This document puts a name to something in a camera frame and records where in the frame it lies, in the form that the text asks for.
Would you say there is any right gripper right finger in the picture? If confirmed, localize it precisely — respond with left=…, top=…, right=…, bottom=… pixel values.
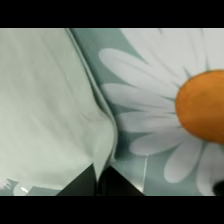
left=98, top=165, right=146, bottom=197

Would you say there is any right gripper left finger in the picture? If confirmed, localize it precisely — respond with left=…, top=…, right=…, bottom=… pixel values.
left=56, top=164, right=100, bottom=197

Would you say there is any pale green T-shirt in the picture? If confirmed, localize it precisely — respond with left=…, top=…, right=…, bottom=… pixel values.
left=0, top=27, right=118, bottom=197

